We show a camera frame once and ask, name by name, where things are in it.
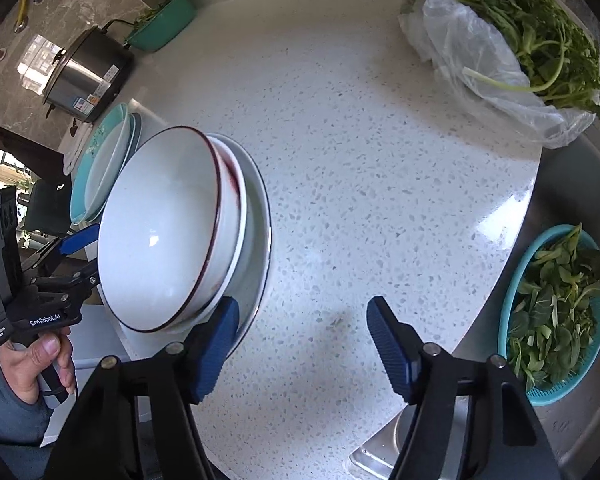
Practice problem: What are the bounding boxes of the deep teal floral plate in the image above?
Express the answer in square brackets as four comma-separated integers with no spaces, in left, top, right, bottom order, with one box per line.
[69,102,133,226]

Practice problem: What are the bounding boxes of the red rimmed floral bowl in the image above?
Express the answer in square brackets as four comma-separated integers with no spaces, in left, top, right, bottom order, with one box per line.
[96,126,246,333]

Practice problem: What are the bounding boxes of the loose green leaves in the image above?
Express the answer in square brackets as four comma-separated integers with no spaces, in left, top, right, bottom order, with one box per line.
[507,224,600,391]
[130,0,181,31]

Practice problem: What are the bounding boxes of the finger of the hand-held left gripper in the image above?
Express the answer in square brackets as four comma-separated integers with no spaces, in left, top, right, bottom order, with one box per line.
[30,267,102,303]
[21,222,102,277]

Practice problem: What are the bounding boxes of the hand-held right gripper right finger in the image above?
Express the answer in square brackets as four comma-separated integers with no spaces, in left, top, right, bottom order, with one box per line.
[366,295,561,480]

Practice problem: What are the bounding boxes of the dark chair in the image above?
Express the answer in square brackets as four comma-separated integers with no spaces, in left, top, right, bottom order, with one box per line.
[22,180,73,238]

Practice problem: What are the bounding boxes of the bunch of leafy greens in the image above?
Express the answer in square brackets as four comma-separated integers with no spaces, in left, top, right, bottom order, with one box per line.
[430,0,600,123]

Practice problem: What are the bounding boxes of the yellow gas hose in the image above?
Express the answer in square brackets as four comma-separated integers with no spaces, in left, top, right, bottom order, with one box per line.
[14,0,43,33]

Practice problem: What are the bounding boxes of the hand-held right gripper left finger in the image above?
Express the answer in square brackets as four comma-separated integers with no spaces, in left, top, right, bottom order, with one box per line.
[45,296,241,480]

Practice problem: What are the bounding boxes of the steel pot with lid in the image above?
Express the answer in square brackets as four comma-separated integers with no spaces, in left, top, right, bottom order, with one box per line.
[42,20,135,123]

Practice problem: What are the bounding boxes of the clear plastic bag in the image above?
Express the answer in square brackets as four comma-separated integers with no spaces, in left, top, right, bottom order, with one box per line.
[397,0,598,150]

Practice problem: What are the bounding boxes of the person's left forearm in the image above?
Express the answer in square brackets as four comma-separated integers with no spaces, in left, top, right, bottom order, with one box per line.
[0,355,56,480]

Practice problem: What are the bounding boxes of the large white bowl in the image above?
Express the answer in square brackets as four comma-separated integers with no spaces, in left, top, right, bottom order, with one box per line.
[120,132,273,356]

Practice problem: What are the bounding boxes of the teal plastic colander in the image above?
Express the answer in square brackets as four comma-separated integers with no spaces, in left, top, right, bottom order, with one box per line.
[497,224,600,407]

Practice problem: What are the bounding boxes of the green plastic basin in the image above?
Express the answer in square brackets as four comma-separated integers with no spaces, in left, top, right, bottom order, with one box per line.
[125,0,198,53]

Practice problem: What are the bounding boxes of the steel kitchen sink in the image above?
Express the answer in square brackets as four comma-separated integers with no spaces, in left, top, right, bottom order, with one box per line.
[350,125,600,480]

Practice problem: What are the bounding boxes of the person's left hand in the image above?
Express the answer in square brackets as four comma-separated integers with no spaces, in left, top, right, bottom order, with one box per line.
[0,327,77,406]

